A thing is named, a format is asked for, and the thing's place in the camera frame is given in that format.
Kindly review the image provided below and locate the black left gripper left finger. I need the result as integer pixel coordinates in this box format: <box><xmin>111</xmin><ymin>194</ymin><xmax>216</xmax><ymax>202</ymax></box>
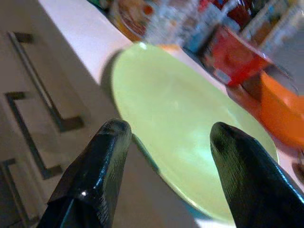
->
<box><xmin>37</xmin><ymin>119</ymin><xmax>133</xmax><ymax>228</ymax></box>

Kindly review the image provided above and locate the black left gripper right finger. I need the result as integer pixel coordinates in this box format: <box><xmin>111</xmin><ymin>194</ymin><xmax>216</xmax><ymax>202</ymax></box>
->
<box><xmin>209</xmin><ymin>122</ymin><xmax>304</xmax><ymax>228</ymax></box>

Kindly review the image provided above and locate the orange bowl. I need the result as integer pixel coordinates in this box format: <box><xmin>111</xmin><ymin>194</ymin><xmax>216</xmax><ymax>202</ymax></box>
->
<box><xmin>257</xmin><ymin>70</ymin><xmax>304</xmax><ymax>148</ymax></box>

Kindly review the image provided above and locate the green plate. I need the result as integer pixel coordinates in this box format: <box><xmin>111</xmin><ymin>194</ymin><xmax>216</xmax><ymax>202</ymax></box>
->
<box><xmin>110</xmin><ymin>42</ymin><xmax>279</xmax><ymax>220</ymax></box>

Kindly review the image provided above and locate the red food packet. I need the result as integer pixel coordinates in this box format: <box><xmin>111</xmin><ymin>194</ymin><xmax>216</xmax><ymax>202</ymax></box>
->
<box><xmin>201</xmin><ymin>24</ymin><xmax>274</xmax><ymax>86</ymax></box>

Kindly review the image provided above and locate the white kitchen counter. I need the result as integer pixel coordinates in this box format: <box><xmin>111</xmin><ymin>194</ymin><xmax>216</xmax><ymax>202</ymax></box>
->
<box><xmin>0</xmin><ymin>0</ymin><xmax>304</xmax><ymax>228</ymax></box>

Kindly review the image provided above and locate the white orange carton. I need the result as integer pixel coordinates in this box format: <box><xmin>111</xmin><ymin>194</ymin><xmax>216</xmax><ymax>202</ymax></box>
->
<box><xmin>241</xmin><ymin>0</ymin><xmax>304</xmax><ymax>63</ymax></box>

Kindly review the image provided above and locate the colourful printed can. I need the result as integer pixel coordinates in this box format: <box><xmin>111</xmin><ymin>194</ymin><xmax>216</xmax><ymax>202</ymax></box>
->
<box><xmin>111</xmin><ymin>0</ymin><xmax>155</xmax><ymax>43</ymax></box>

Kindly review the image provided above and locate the red jar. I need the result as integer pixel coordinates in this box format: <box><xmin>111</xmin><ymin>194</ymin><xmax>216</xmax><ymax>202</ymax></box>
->
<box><xmin>210</xmin><ymin>0</ymin><xmax>254</xmax><ymax>27</ymax></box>

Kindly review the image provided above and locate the colourful snack packet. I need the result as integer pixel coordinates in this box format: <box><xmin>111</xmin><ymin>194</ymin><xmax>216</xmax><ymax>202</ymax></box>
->
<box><xmin>147</xmin><ymin>0</ymin><xmax>215</xmax><ymax>52</ymax></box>

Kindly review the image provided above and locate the metal drawer handle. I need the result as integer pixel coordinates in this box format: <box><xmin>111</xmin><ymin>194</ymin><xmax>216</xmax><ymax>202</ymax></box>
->
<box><xmin>0</xmin><ymin>158</ymin><xmax>32</xmax><ymax>224</ymax></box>
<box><xmin>4</xmin><ymin>91</ymin><xmax>64</xmax><ymax>180</ymax></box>
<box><xmin>7</xmin><ymin>32</ymin><xmax>85</xmax><ymax>133</ymax></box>

